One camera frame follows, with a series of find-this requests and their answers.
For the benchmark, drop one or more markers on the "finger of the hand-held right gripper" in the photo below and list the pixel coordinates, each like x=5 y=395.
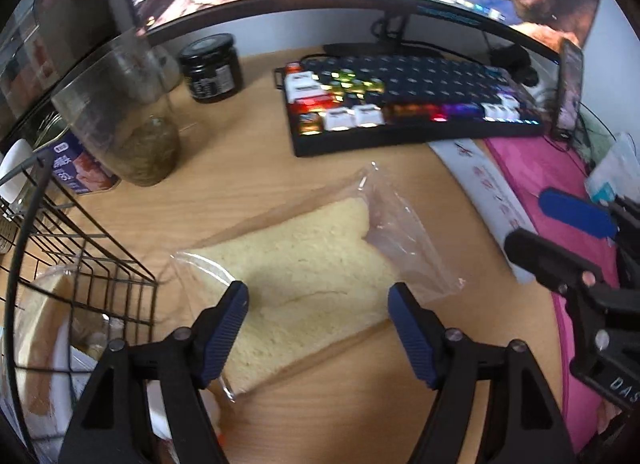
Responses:
x=545 y=256
x=575 y=211

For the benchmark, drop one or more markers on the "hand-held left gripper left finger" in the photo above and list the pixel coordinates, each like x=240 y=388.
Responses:
x=227 y=329

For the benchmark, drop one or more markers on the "clear plastic cup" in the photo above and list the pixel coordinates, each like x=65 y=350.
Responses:
x=130 y=143

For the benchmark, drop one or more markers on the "blue white wipes packet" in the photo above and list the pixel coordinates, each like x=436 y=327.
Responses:
x=75 y=168

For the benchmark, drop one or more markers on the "black monitor stand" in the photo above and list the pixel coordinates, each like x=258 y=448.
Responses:
x=395 y=28

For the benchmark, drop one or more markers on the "small black jar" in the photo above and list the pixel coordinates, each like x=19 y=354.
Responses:
x=210 y=73

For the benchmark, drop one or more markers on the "thick bagged bread slice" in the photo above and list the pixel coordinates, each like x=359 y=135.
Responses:
x=40 y=324

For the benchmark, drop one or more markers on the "thin bagged bread slice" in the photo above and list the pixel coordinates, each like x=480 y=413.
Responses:
x=310 y=254

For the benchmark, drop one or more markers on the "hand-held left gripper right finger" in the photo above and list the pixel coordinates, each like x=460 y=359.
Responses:
x=412 y=339

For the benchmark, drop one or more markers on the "white flat paper packet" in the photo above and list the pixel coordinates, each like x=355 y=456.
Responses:
x=480 y=183

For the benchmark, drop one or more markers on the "white blue tissue pack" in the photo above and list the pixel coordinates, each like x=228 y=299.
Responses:
x=615 y=168

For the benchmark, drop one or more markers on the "black smartphone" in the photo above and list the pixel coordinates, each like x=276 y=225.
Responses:
x=570 y=88

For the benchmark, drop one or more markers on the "pink desk mat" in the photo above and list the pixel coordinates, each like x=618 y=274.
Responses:
x=530 y=173

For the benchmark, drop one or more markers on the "backlit mechanical keyboard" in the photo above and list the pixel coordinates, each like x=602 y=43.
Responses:
x=400 y=83

